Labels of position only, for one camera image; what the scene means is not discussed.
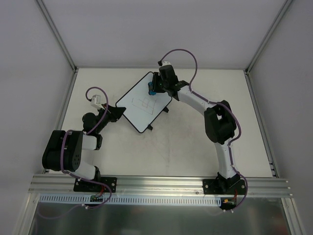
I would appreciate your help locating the white whiteboard black frame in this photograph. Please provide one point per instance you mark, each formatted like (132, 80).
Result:
(141, 107)

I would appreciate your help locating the white slotted cable duct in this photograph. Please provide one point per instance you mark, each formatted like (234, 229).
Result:
(131, 200)

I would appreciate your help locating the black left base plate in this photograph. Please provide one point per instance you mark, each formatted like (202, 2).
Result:
(84, 186)

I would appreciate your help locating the blue whiteboard eraser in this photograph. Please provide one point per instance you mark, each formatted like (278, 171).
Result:
(151, 89)

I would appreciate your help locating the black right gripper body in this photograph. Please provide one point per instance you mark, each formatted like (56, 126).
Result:
(155, 83)

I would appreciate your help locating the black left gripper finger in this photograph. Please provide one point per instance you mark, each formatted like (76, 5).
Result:
(117, 117)
(114, 110)

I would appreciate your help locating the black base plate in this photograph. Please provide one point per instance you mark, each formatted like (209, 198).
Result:
(211, 186)
(84, 186)

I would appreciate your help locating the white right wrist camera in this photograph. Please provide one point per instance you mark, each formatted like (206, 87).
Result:
(162, 63)

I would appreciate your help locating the aluminium mounting rail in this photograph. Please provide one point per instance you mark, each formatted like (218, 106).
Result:
(161, 186)

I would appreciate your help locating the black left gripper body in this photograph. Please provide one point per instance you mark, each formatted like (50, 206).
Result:
(111, 112)

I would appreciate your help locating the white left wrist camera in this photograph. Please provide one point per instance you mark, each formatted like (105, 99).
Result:
(96, 102)

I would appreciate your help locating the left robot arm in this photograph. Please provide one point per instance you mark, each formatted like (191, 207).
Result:
(64, 149)

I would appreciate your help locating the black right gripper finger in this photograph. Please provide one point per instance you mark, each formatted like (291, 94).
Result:
(158, 89)
(155, 80)

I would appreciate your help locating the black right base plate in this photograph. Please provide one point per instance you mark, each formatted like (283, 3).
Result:
(211, 186)

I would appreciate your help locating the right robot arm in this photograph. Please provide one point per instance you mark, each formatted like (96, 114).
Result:
(219, 122)

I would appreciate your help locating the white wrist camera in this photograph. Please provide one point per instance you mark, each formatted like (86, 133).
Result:
(96, 102)
(162, 63)

